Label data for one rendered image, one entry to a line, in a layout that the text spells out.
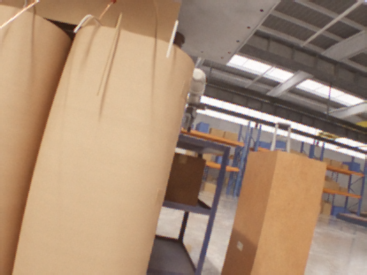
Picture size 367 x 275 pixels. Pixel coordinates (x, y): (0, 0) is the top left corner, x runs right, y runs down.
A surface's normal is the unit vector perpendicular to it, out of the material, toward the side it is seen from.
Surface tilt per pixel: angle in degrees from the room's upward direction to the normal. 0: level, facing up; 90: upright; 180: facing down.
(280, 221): 90
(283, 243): 90
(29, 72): 90
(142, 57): 90
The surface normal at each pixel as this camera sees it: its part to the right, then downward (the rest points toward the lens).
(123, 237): 0.52, 0.01
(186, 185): 0.14, -0.09
